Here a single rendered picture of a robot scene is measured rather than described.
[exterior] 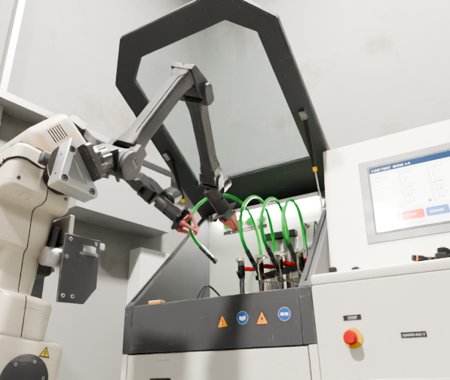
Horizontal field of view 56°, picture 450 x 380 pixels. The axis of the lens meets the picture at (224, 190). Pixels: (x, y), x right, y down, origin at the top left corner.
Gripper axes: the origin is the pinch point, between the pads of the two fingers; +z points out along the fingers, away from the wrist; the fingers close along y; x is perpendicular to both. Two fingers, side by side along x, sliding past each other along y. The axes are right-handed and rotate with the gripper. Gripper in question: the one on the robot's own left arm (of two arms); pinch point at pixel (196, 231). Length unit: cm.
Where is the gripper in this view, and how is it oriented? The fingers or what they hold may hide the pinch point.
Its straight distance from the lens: 164.7
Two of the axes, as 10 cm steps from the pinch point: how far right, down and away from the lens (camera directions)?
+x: -5.5, 5.4, -6.4
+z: 7.7, 6.2, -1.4
